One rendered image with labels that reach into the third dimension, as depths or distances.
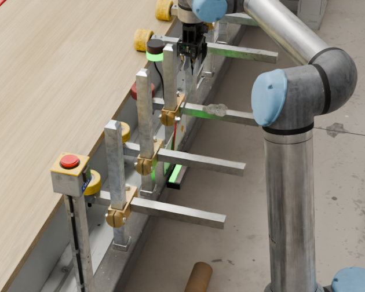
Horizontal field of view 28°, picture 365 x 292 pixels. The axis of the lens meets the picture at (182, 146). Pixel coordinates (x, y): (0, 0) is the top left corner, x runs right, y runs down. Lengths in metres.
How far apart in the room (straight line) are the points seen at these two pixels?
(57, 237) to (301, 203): 0.87
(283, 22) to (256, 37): 2.77
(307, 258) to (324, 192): 1.74
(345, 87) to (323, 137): 2.20
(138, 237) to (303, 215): 0.69
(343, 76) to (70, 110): 1.07
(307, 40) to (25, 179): 0.91
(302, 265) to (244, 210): 1.61
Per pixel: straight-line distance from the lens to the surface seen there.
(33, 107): 2.45
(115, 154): 1.95
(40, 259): 2.17
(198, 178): 3.51
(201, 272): 2.96
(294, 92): 1.57
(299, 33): 1.82
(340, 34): 4.77
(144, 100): 2.13
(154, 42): 2.34
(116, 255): 2.17
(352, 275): 1.93
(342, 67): 1.65
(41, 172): 2.18
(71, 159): 1.67
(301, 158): 1.63
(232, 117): 2.44
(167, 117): 2.43
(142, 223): 2.26
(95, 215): 2.42
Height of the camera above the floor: 2.27
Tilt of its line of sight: 38 degrees down
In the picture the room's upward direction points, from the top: straight up
